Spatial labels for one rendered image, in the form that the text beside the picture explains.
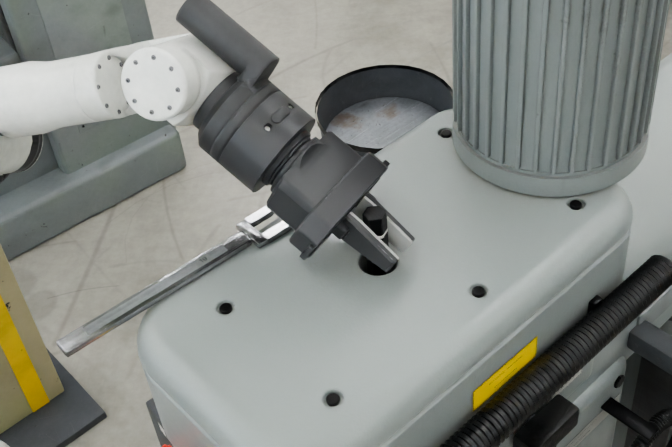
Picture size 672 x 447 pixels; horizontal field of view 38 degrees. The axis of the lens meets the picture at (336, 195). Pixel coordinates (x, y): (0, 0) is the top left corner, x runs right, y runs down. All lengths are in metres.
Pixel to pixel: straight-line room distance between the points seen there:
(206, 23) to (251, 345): 0.29
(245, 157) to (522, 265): 0.27
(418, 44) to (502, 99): 3.79
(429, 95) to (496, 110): 2.50
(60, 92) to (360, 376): 0.39
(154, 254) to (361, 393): 2.98
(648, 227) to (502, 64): 0.34
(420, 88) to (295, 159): 2.59
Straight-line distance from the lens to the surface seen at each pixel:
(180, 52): 0.86
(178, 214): 3.89
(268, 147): 0.84
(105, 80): 0.94
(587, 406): 1.19
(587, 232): 0.94
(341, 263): 0.90
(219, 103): 0.86
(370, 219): 0.86
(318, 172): 0.86
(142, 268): 3.71
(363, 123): 3.36
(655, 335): 1.20
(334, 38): 4.79
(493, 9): 0.87
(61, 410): 3.32
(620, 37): 0.87
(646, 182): 1.20
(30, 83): 0.97
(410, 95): 3.47
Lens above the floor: 2.53
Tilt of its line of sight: 41 degrees down
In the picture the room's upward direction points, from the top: 6 degrees counter-clockwise
